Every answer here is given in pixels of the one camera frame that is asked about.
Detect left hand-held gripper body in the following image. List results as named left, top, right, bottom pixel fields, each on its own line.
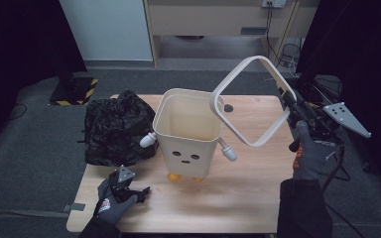
left=110, top=164, right=137, bottom=203

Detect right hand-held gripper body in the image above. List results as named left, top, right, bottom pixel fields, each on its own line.
left=289, top=100, right=372, bottom=147

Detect black garbage bag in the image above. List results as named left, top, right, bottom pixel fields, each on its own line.
left=83, top=89, right=160, bottom=168

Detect white bin rim ring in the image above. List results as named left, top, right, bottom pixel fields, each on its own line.
left=209, top=55, right=298, bottom=148

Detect white trash bin with face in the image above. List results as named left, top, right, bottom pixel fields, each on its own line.
left=139, top=87, right=238, bottom=182

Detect person's left hand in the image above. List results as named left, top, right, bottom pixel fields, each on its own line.
left=93, top=172, right=140, bottom=226

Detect person's right hand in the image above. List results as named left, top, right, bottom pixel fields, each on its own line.
left=288, top=120, right=340, bottom=181

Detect black stand base yellow stripes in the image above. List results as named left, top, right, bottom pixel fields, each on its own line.
left=275, top=77, right=325, bottom=109
left=49, top=76, right=99, bottom=107

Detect grey tape piece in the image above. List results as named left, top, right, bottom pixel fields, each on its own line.
left=63, top=202, right=86, bottom=212

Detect black curtain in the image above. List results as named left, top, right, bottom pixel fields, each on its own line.
left=0, top=0, right=87, bottom=153
left=296, top=0, right=381, bottom=192

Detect grey floor strip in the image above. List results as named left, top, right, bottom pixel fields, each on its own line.
left=0, top=207, right=70, bottom=219

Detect wooden cabinet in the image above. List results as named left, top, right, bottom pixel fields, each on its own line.
left=143, top=0, right=320, bottom=68

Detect white partition panel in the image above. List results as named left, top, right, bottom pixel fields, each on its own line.
left=59, top=0, right=154, bottom=62

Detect right hand-held gripper cable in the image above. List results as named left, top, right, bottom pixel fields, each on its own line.
left=320, top=145, right=358, bottom=238

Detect black socket cables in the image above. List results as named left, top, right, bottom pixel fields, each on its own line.
left=265, top=2, right=303, bottom=72

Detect white wall socket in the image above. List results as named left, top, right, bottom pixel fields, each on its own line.
left=261, top=0, right=287, bottom=9

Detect thin black floor cable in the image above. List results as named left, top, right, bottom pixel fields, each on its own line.
left=5, top=102, right=28, bottom=122

